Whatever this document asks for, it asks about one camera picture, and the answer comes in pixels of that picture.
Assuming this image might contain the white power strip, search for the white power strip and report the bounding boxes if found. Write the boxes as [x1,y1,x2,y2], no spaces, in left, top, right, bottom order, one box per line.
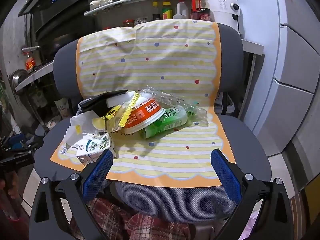
[214,92,225,113]

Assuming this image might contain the orange label bottle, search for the orange label bottle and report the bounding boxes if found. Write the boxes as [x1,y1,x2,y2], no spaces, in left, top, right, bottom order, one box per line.
[25,52,37,72]

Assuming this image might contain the yellow cap green label bottle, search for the yellow cap green label bottle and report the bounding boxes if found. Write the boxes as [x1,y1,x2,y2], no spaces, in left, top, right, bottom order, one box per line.
[161,1,173,20]

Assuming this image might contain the pale pink cloth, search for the pale pink cloth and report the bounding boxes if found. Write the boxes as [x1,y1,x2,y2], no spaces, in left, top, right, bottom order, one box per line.
[244,211,263,240]

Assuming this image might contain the clear wrapper yellow label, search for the clear wrapper yellow label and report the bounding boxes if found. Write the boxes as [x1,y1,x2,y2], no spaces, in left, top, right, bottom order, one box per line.
[100,105,125,133]

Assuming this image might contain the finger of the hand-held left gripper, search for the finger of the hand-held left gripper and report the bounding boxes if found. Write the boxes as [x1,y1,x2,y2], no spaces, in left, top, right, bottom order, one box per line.
[2,136,42,155]

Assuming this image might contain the plaid pants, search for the plaid pants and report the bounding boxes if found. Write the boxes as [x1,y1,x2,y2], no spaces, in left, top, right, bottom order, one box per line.
[70,197,198,240]

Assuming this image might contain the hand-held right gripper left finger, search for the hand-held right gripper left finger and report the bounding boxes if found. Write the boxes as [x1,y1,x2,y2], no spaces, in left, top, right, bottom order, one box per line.
[29,149,114,240]

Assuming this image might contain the white plastic bag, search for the white plastic bag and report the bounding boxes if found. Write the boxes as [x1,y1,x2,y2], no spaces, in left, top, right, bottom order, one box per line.
[64,109,105,145]

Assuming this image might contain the person's left hand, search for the person's left hand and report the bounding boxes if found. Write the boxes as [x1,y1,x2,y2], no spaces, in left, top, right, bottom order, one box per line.
[0,179,19,199]

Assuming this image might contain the white foam block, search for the white foam block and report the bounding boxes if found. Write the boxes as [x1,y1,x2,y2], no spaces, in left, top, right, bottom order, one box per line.
[105,91,137,110]

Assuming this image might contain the green tea bottle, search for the green tea bottle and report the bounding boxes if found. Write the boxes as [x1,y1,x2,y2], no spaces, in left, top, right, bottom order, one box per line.
[139,106,188,139]

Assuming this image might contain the yellow wrapper strip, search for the yellow wrapper strip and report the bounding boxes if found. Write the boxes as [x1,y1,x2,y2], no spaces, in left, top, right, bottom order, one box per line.
[119,94,139,128]

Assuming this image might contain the dark sauce bottle red label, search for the dark sauce bottle red label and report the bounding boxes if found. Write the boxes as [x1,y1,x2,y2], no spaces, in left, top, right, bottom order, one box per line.
[191,0,212,22]

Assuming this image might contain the clear crushed plastic bottle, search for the clear crushed plastic bottle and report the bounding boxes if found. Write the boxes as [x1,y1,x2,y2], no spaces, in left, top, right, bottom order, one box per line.
[140,85,210,128]

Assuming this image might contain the white plastic jug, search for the white plastic jug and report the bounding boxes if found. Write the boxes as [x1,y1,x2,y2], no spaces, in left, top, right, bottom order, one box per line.
[172,1,189,19]

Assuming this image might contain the grey office chair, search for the grey office chair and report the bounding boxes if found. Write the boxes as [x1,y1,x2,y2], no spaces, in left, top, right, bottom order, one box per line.
[34,22,272,224]

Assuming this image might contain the orange instant noodle bowl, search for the orange instant noodle bowl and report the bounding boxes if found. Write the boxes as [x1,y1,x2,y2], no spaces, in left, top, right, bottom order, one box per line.
[122,92,167,134]

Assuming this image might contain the white refrigerator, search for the white refrigerator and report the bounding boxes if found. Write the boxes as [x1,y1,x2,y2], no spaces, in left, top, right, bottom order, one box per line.
[250,0,320,158]

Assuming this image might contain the yellow striped dotted sheet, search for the yellow striped dotted sheet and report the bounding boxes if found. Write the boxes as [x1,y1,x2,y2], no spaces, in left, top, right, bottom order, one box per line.
[50,19,237,188]

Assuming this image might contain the dark bottle yellow cap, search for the dark bottle yellow cap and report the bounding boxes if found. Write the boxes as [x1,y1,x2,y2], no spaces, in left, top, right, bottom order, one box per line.
[152,1,161,21]

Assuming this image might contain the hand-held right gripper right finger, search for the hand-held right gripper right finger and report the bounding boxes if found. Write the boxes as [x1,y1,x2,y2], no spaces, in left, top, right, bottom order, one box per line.
[210,148,293,240]

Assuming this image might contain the white air fryer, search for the white air fryer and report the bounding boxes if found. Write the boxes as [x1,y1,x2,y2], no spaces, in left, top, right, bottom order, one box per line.
[206,0,245,39]

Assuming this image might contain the white green milk carton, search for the white green milk carton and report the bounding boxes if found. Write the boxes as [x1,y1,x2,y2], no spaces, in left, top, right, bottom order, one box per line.
[76,133,117,166]

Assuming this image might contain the striped door mat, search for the striped door mat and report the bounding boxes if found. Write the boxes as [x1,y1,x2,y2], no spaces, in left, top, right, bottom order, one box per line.
[290,195,305,240]

